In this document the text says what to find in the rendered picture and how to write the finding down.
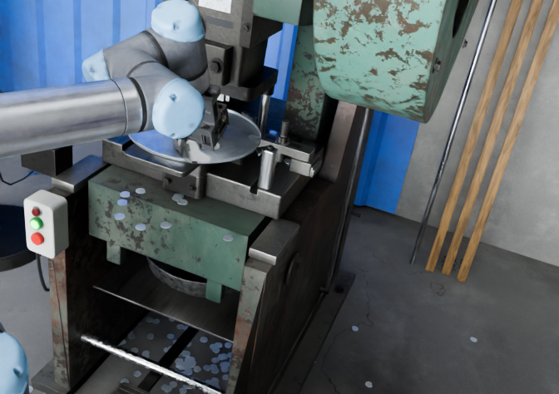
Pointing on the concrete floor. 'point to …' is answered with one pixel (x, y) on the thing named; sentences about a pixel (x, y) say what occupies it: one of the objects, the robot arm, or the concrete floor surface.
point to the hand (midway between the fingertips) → (191, 156)
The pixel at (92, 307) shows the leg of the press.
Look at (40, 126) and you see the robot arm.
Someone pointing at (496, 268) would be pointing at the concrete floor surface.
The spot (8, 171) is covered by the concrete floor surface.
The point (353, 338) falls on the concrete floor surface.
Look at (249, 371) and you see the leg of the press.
